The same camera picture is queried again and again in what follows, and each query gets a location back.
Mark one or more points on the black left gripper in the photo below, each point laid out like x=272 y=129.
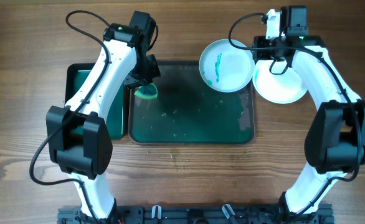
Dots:
x=139 y=79

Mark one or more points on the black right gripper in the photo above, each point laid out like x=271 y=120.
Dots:
x=264 y=53

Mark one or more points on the green yellow sponge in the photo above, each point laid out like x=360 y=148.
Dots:
x=147 y=92

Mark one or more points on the white plate front stained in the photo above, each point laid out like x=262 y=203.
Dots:
x=281 y=89

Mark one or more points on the white plate stained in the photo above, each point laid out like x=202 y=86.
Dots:
x=281 y=89
x=225 y=67

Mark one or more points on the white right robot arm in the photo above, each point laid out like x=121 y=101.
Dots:
x=335 y=143

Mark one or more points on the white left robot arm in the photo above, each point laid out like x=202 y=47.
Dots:
x=78 y=138

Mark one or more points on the small dark green tray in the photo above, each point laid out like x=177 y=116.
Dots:
x=117 y=116

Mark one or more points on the large dark green tray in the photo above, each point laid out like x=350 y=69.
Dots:
x=187 y=111

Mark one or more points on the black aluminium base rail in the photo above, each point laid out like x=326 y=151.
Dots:
x=262 y=214

